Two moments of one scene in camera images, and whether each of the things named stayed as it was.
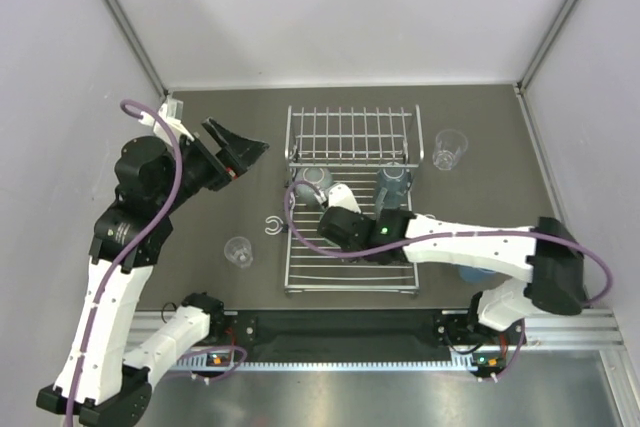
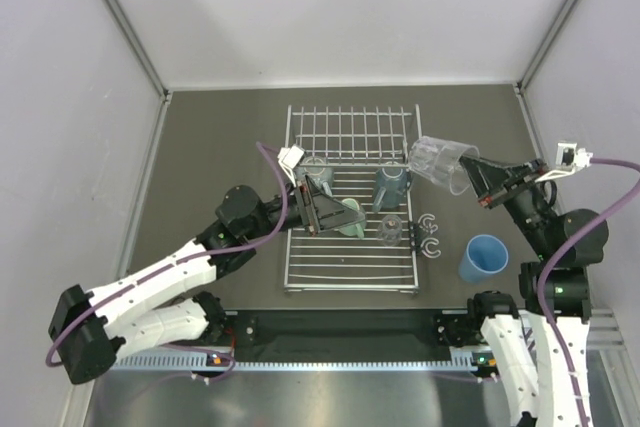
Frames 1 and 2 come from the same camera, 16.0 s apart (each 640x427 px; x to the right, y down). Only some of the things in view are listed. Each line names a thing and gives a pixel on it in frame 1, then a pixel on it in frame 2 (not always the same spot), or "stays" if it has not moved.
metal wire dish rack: [362, 157] stays
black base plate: [347, 335] stays
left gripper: [237, 153] to [313, 223]
